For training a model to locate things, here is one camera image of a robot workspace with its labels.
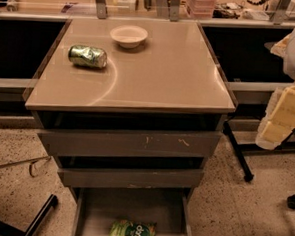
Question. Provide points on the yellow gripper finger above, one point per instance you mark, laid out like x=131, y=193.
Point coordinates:
x=270, y=135
x=284, y=112

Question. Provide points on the green rice chip bag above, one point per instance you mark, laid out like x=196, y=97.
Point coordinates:
x=132, y=228

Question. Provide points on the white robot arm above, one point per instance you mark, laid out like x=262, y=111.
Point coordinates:
x=285, y=48

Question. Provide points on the grey middle drawer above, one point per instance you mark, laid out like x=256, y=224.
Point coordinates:
x=130, y=178

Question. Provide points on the grey drawer cabinet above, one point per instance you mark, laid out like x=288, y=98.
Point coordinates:
x=168, y=83

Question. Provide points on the grey open bottom drawer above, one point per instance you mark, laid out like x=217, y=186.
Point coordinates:
x=99, y=208

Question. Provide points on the grey top drawer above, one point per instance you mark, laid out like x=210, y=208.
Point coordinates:
x=129, y=143

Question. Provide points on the black table leg right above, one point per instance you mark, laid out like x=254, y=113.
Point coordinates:
x=248, y=176

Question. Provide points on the black caster wheel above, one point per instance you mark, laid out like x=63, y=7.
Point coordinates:
x=291, y=202

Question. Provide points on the pink stacked trays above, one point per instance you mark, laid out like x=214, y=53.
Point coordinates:
x=200, y=8

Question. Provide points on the white paper bowl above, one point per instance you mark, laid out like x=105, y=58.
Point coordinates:
x=128, y=37

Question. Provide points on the crushed green soda can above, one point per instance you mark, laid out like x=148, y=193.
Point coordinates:
x=87, y=56

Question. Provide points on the thin metal rod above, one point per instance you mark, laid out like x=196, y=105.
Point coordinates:
x=31, y=162

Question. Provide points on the black stand leg left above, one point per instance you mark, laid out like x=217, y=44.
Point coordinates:
x=8, y=230

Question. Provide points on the metal bracket right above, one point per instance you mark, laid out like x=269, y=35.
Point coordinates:
x=279, y=14

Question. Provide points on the metal bracket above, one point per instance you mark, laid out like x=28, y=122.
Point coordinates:
x=174, y=10
x=279, y=14
x=101, y=9

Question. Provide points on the metal bracket middle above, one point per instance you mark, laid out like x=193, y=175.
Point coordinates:
x=174, y=10

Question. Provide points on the metal bracket left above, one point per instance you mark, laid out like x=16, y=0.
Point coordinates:
x=101, y=9

